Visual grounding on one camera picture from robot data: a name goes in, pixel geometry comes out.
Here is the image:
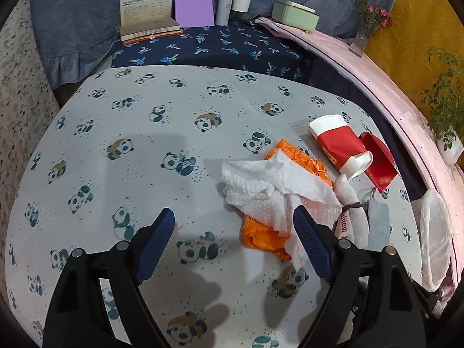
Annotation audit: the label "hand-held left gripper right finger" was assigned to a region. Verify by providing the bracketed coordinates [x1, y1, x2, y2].
[293, 205, 426, 348]

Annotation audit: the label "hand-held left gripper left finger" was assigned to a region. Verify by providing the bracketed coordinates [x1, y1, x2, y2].
[43, 207, 175, 348]

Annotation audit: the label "white paper towel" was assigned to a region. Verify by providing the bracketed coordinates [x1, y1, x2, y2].
[221, 151, 343, 272]

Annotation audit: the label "orange plastic bag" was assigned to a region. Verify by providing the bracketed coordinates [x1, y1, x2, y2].
[241, 138, 334, 261]

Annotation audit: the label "bin with white liner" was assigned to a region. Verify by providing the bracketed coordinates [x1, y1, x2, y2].
[411, 188, 457, 292]

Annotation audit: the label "white stained sock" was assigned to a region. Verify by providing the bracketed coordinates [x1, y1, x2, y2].
[333, 174, 370, 249]

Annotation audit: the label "grey face mask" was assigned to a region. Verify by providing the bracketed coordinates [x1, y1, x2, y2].
[362, 190, 392, 252]

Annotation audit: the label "panda print tablecloth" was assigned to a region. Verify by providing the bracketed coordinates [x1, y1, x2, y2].
[5, 65, 436, 348]

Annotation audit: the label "large red paper cup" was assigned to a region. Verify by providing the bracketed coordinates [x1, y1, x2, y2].
[308, 114, 374, 180]

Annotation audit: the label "red paper envelope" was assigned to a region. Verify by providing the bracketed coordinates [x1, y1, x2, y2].
[358, 131, 397, 193]

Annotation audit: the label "white plant pot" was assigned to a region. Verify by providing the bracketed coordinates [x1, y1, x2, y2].
[437, 127, 464, 165]

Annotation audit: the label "pink speckled cloth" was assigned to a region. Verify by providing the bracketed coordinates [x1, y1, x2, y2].
[255, 16, 464, 233]

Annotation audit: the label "navy palm print cloth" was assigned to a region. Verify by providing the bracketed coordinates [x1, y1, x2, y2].
[110, 25, 309, 84]

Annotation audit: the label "green leafy plant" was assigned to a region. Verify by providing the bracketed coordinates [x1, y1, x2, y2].
[418, 45, 464, 142]

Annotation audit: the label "clear glass vase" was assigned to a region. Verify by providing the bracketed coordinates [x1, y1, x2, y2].
[350, 25, 376, 57]

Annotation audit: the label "pale green tissue box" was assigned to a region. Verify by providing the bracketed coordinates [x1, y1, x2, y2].
[271, 0, 320, 31]

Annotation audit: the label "blue-grey ruffled blanket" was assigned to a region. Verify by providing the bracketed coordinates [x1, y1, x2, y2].
[29, 0, 403, 89]

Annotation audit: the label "open beige booklet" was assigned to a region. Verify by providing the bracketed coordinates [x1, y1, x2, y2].
[119, 0, 184, 46]

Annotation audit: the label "purple notebook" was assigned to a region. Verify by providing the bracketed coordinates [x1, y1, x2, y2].
[174, 0, 215, 28]

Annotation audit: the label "pink flowers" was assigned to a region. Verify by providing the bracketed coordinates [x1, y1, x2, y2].
[353, 0, 394, 31]

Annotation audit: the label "white slim bottle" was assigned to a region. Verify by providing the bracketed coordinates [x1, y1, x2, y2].
[215, 0, 234, 26]

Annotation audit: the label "white lidded jar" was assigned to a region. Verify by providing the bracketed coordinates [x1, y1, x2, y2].
[231, 0, 253, 26]

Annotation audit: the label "mustard yellow cloth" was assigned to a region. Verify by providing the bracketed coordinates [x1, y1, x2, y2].
[362, 0, 464, 124]

